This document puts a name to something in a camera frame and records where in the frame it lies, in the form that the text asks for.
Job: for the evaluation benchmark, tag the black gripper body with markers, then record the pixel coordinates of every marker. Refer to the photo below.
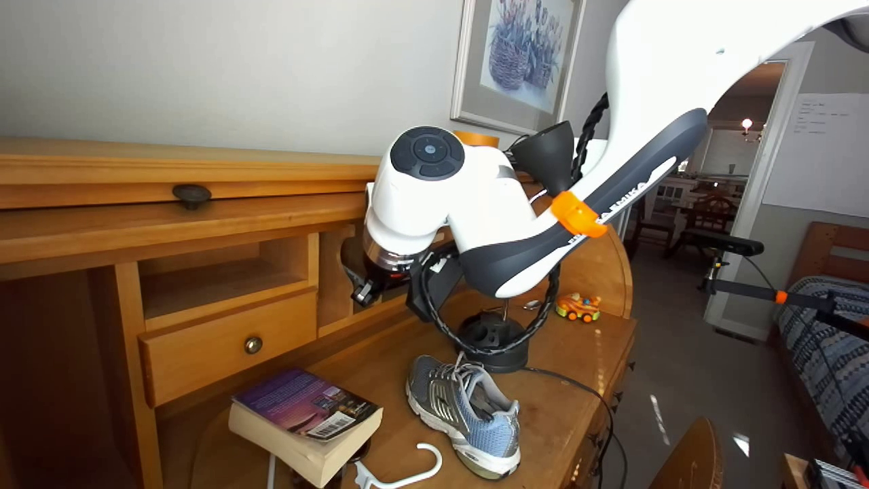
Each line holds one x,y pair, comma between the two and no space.
370,281

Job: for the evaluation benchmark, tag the wooden chair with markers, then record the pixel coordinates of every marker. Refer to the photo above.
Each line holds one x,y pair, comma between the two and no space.
696,463

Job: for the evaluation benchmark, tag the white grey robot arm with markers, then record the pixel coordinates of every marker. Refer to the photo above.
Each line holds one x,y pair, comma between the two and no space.
516,212

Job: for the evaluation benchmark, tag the wooden roll-top desk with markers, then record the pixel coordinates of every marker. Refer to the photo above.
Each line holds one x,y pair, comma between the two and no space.
122,322

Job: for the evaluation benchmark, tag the framed blue flower picture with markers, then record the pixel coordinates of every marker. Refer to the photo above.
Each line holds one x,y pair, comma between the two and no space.
513,62

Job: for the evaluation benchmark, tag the black gooseneck desk lamp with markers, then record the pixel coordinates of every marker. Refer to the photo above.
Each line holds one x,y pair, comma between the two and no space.
495,338

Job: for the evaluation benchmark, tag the blue grey running sneaker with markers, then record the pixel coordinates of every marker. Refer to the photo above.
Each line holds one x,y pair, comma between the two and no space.
469,410

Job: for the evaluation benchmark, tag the striped bed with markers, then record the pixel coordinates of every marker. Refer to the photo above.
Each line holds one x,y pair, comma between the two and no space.
829,365

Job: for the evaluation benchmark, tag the purple paperback book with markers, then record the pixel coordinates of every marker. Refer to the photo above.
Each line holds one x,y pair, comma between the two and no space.
305,422

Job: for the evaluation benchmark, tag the brass drawer knob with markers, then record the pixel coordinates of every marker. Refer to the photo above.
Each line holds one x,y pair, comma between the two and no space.
252,342

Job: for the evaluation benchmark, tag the small orange toy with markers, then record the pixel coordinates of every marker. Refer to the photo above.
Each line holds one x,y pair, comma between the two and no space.
579,307

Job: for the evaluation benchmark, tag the orange tape roll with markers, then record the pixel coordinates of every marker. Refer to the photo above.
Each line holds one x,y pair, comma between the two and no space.
475,139

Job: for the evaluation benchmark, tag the black roll-top handle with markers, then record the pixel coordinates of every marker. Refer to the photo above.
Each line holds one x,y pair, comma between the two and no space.
191,197

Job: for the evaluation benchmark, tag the white plastic clothes hanger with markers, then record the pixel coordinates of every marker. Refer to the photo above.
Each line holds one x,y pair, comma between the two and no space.
403,467

